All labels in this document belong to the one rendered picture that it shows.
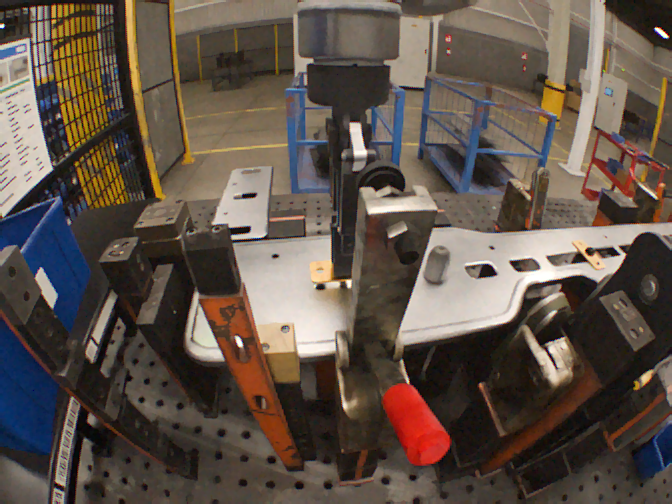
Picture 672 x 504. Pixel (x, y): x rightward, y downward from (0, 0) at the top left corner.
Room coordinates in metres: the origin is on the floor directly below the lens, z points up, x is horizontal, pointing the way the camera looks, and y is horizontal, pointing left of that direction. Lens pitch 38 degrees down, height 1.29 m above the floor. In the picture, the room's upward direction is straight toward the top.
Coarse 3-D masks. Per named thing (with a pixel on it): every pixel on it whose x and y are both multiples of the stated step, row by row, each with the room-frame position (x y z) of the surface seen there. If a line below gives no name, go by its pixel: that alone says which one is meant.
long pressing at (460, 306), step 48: (288, 240) 0.40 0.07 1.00; (432, 240) 0.40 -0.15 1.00; (480, 240) 0.40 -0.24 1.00; (528, 240) 0.40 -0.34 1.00; (624, 240) 0.41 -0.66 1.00; (288, 288) 0.29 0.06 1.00; (336, 288) 0.29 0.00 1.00; (432, 288) 0.29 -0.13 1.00; (480, 288) 0.29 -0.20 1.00; (528, 288) 0.29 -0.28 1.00; (192, 336) 0.21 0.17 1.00; (432, 336) 0.21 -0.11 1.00; (480, 336) 0.22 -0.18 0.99
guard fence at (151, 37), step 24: (144, 0) 2.71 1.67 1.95; (144, 24) 2.71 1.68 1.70; (168, 24) 3.29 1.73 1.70; (144, 48) 2.68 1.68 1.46; (168, 48) 3.24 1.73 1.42; (144, 72) 2.64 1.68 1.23; (168, 72) 3.18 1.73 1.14; (144, 96) 2.58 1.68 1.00; (168, 96) 3.11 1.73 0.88; (144, 120) 2.46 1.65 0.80; (168, 120) 3.04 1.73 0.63; (144, 144) 2.43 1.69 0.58; (168, 144) 2.93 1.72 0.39; (168, 168) 2.80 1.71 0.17
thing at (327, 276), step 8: (312, 264) 0.31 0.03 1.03; (320, 264) 0.31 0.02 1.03; (328, 264) 0.31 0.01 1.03; (312, 272) 0.29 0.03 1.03; (328, 272) 0.29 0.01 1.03; (312, 280) 0.28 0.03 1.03; (320, 280) 0.28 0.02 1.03; (328, 280) 0.28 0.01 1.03; (336, 280) 0.28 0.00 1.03; (344, 280) 0.28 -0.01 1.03
